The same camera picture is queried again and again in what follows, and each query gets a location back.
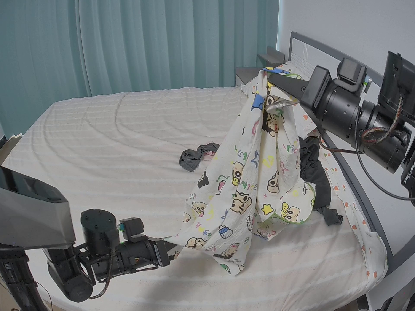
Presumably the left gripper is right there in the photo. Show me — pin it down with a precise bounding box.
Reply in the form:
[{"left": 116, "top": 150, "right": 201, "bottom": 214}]
[{"left": 117, "top": 237, "right": 171, "bottom": 274}]

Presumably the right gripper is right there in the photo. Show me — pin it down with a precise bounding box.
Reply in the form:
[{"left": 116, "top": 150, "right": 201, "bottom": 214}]
[{"left": 267, "top": 66, "right": 364, "bottom": 142}]

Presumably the white printed pyjama top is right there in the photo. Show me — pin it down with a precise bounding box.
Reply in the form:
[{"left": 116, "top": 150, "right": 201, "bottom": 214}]
[{"left": 164, "top": 66, "right": 316, "bottom": 276}]

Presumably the pile of clothes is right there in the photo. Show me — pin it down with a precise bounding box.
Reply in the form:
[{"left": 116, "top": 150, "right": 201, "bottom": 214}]
[{"left": 179, "top": 136, "right": 344, "bottom": 227}]

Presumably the bed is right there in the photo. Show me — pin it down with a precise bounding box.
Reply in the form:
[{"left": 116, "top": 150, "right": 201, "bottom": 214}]
[{"left": 0, "top": 31, "right": 415, "bottom": 311}]

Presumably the grey bedside table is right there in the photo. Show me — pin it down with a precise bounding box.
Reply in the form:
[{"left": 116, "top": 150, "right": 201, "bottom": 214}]
[{"left": 235, "top": 46, "right": 286, "bottom": 87}]

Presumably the white printed pillow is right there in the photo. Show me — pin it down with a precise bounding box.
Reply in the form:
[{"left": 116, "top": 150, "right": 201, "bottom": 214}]
[{"left": 279, "top": 62, "right": 388, "bottom": 292}]

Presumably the blue-green curtain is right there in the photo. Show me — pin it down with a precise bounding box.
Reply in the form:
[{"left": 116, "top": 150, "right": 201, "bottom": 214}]
[{"left": 0, "top": 0, "right": 281, "bottom": 135}]

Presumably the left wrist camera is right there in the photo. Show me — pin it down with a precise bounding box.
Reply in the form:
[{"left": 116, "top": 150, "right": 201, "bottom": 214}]
[{"left": 118, "top": 218, "right": 149, "bottom": 243}]

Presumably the black cable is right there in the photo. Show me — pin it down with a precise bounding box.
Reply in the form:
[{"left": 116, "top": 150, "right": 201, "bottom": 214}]
[
  {"left": 89, "top": 258, "right": 159, "bottom": 300},
  {"left": 319, "top": 132, "right": 415, "bottom": 202}
]

